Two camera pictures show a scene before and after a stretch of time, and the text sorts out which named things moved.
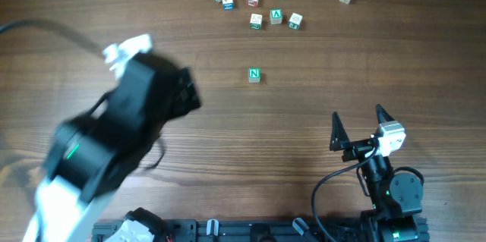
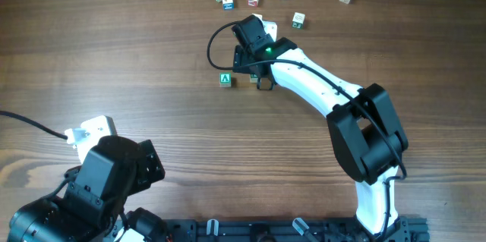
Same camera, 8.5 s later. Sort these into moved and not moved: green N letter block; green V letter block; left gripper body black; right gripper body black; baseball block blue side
Moved: green V letter block; left gripper body black; right gripper body black
Not moved: green N letter block; baseball block blue side
